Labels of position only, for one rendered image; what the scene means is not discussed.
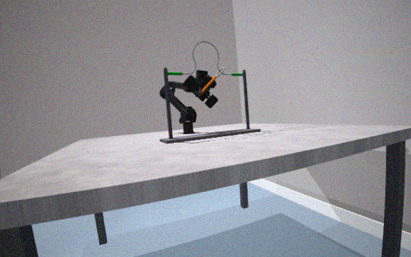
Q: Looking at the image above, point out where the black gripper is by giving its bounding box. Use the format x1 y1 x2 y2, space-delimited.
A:
183 75 218 109

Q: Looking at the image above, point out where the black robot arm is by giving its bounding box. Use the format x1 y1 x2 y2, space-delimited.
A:
160 70 217 134

